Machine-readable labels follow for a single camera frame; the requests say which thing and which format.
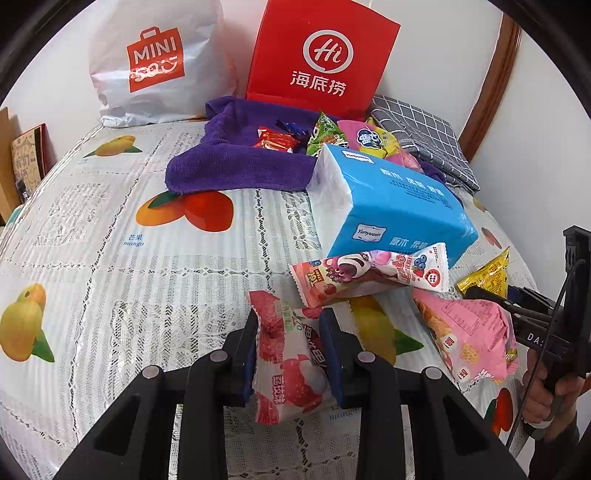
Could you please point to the red candy packet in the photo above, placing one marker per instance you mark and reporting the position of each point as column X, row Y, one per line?
column 272, row 138

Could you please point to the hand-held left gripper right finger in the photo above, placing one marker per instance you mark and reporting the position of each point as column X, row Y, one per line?
column 330, row 350

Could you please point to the white plastic shopping bag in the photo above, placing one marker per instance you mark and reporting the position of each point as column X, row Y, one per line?
column 198, row 69

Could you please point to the brown patterned box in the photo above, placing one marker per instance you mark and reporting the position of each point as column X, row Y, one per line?
column 27, row 157

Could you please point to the long pink cartoon snack packet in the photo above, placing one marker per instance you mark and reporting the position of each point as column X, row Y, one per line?
column 369, row 272

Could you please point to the blue tissue pack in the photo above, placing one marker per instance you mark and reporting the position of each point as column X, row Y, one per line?
column 392, row 198

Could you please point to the green snack packet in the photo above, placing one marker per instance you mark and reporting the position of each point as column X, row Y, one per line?
column 323, row 131

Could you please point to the purple towel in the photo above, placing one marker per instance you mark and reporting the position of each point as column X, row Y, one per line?
column 221, row 157

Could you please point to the yellow foil snack packet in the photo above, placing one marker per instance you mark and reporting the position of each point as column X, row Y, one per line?
column 489, row 274

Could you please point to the grey checked cloth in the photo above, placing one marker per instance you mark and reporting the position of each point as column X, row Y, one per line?
column 429, row 134

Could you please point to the red Haidilao paper bag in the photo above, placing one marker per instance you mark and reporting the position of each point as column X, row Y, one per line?
column 277, row 55

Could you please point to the fruit print tablecloth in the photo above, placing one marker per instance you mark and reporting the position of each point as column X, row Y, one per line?
column 115, row 277

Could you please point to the pink puffed snack bag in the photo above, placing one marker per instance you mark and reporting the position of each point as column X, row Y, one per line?
column 466, row 332

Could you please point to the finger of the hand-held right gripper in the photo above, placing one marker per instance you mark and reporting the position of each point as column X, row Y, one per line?
column 531, row 297
column 485, row 294

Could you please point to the person's right hand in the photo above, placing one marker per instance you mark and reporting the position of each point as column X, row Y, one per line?
column 535, row 397

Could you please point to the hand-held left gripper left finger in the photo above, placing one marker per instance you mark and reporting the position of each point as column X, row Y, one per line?
column 247, row 369

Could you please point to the brown cardboard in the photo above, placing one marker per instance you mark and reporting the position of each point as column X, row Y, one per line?
column 7, row 175

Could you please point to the lychee print snack packet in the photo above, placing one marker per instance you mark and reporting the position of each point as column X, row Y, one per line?
column 291, row 369

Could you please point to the person's right forearm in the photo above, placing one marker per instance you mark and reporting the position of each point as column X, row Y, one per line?
column 561, row 445

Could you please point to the wooden door frame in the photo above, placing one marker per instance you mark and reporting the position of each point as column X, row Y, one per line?
column 496, row 83

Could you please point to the yellow snack packet blue print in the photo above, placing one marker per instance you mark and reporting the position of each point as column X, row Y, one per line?
column 378, row 141

